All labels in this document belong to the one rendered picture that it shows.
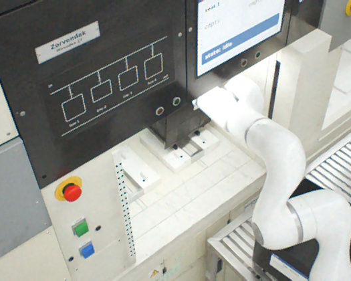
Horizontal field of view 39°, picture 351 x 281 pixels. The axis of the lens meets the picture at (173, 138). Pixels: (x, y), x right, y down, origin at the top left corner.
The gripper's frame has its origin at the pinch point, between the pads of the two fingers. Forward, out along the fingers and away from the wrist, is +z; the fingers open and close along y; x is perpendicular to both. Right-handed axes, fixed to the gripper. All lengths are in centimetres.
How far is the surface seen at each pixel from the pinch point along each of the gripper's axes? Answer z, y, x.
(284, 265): -61, -3, -35
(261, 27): -32.5, 4.8, 29.9
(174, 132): -8.5, -6.2, -19.7
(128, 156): 0.8, -19.9, -31.0
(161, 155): -5.7, -10.0, -31.1
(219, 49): -33.6, -9.2, 30.3
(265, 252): -54, -5, -35
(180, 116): -8.8, -3.5, -13.4
